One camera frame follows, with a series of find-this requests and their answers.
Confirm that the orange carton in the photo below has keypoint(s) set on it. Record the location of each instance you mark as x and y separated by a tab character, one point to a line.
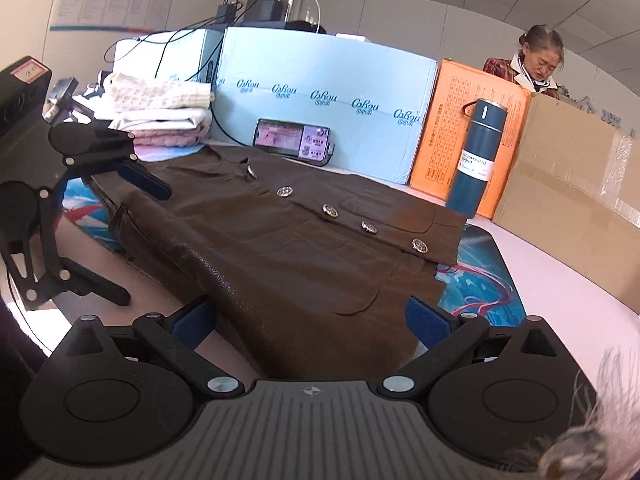
450	130

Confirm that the dark blue vacuum bottle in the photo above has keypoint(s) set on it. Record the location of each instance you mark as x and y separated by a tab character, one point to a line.
475	160

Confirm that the black handheld device with grip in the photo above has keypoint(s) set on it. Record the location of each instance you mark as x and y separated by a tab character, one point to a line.
62	92

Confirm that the smartphone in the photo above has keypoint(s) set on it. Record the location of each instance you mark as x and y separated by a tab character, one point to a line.
290	139

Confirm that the black phone stand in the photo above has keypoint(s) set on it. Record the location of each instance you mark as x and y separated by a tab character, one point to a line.
329	155

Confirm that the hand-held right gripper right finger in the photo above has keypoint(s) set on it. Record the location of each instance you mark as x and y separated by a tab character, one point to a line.
425	321

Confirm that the grey fur trim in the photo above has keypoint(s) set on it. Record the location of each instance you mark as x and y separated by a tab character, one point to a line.
595	440

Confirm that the light blue carton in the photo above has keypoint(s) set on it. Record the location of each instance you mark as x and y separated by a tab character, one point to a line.
320	70
175	55

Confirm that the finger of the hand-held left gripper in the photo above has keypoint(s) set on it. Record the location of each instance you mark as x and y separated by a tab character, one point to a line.
95	284
145	182

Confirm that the pink folded garment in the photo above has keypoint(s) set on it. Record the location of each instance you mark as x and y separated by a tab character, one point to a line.
170	136

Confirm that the brown leather jacket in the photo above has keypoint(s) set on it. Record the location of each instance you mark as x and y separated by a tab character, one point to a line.
280	260

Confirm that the cream knit sweater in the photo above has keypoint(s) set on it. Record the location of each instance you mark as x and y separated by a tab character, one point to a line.
160	92

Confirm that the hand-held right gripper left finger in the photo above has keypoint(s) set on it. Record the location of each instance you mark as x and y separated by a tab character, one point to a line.
192	321

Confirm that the black power adapter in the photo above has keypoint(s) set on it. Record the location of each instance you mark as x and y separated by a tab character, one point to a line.
272	10
226	12

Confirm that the white folded garment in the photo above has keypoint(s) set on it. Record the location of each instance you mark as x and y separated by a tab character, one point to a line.
160	119

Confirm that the brown cardboard box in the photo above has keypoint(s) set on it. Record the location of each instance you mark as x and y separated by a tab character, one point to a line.
565	185

